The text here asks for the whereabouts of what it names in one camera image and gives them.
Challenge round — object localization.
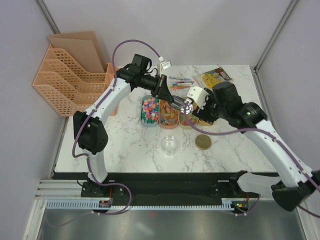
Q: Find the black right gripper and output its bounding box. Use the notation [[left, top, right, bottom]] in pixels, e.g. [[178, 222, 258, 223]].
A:
[[192, 88, 229, 126]]

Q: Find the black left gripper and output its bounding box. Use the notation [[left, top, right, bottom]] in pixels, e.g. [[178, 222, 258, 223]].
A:
[[139, 74, 174, 103]]

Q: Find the silver metal scoop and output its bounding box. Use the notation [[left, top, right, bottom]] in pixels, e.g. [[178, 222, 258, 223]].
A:
[[170, 95, 194, 115]]

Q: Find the clear glass jar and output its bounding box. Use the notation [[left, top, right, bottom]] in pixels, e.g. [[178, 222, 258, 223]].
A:
[[160, 135, 178, 156]]

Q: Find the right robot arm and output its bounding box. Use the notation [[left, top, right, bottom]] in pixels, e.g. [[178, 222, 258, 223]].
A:
[[187, 81, 320, 212]]

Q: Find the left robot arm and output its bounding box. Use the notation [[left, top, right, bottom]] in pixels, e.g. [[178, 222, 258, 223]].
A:
[[72, 54, 174, 197]]

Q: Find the blue tray of solid candies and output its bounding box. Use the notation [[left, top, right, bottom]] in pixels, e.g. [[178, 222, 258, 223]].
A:
[[140, 95, 160, 128]]

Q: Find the peach tray of popsicle candies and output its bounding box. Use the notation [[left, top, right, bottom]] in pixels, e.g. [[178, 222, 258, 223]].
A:
[[159, 100, 179, 129]]

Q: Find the orange pen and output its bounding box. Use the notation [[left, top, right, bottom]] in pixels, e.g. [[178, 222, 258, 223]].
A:
[[168, 84, 192, 90]]

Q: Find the tan tray of lollipops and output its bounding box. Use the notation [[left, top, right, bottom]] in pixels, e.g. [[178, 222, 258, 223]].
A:
[[197, 116, 212, 126]]

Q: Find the beige tray of star gummies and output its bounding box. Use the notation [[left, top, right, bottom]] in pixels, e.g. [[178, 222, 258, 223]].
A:
[[178, 112, 198, 129]]

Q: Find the gold jar lid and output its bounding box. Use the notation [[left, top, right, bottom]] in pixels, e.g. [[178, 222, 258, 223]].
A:
[[194, 134, 212, 150]]

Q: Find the pink patterned pen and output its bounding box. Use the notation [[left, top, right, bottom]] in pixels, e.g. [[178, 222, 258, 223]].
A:
[[172, 81, 194, 86]]

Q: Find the peach desk organizer rack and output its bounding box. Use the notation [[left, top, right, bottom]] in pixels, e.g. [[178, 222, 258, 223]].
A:
[[32, 31, 118, 117]]

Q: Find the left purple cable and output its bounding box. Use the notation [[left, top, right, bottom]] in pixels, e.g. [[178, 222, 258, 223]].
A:
[[46, 39, 162, 228]]

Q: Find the purple cable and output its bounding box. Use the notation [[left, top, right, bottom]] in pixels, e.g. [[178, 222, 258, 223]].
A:
[[46, 39, 162, 228], [183, 109, 320, 218]]

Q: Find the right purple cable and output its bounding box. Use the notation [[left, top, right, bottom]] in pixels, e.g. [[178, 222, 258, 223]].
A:
[[183, 109, 320, 218]]

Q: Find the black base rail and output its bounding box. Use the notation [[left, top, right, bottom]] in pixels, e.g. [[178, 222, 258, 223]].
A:
[[53, 172, 258, 206]]

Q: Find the white slotted cable duct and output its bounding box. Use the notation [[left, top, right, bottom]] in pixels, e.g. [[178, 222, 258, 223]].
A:
[[45, 199, 248, 211]]

